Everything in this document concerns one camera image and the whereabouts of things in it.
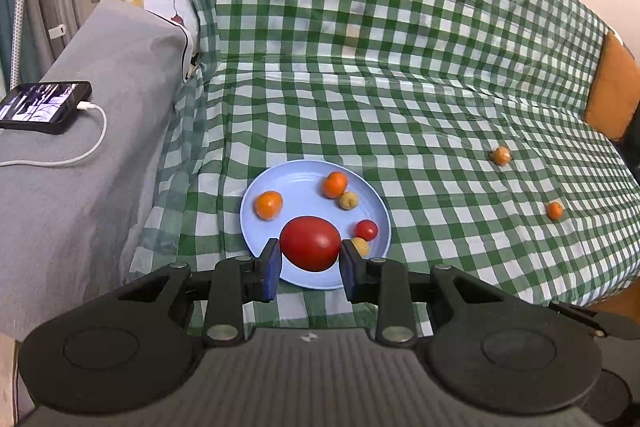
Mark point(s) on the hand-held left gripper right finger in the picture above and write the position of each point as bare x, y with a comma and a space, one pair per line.
350, 272

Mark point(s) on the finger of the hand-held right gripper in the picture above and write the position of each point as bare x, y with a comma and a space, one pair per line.
607, 324

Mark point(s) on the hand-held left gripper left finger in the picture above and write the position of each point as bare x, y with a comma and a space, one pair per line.
271, 269

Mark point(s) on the yellow round fruit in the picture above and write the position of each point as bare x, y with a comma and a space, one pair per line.
360, 247

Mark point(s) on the small red tomato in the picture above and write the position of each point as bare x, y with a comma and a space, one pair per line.
367, 230

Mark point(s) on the large red tomato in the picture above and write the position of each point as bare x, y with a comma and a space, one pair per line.
310, 243

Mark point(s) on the orange tangerine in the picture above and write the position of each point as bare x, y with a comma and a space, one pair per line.
335, 185
269, 205
554, 210

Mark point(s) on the olive green round fruit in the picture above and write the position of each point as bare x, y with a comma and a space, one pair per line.
348, 200

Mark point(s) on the light blue plate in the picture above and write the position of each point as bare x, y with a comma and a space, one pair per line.
300, 202

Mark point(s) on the tangerine in plastic wrap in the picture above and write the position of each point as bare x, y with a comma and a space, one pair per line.
501, 155

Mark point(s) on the grey sofa cover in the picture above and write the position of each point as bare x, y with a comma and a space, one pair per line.
90, 207

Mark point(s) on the green checked cloth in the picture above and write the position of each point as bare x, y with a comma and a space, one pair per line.
400, 57

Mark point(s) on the orange cushion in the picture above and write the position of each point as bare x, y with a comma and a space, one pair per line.
612, 84

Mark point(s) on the black smartphone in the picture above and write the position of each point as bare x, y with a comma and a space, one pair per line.
42, 105

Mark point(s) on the white patterned pillow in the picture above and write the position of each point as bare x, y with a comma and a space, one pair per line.
160, 4

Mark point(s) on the white perforated pole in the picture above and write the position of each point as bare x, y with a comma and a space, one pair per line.
21, 7

